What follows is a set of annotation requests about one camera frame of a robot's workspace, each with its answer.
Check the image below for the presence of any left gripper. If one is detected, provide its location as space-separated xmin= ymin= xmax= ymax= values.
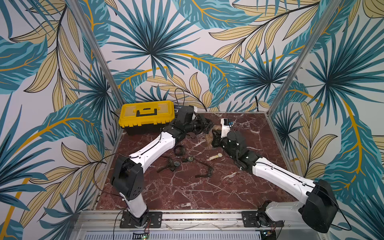
xmin=185 ymin=113 xmax=214 ymax=135

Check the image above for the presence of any beige striped cloth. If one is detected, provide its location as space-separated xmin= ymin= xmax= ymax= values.
xmin=206 ymin=126 xmax=222 ymax=150

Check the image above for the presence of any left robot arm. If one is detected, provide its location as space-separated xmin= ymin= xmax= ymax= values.
xmin=111 ymin=106 xmax=214 ymax=225

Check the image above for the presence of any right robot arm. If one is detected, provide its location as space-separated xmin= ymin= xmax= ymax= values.
xmin=212 ymin=130 xmax=339 ymax=233

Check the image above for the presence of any black coiled watch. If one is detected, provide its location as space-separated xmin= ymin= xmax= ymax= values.
xmin=173 ymin=145 xmax=186 ymax=157

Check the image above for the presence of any small olive watch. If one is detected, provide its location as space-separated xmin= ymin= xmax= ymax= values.
xmin=182 ymin=157 xmax=195 ymax=163

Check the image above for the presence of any yellow black toolbox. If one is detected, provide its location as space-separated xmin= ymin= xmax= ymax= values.
xmin=119 ymin=101 xmax=175 ymax=136

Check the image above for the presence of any cream strap watch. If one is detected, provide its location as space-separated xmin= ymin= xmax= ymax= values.
xmin=207 ymin=153 xmax=223 ymax=161

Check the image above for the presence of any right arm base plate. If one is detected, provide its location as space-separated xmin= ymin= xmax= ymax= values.
xmin=241 ymin=211 xmax=284 ymax=229

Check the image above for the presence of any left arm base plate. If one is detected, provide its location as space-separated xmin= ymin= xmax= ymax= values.
xmin=120 ymin=211 xmax=163 ymax=229

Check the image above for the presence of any aluminium front rail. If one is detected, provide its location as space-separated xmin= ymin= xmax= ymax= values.
xmin=70 ymin=210 xmax=331 ymax=240

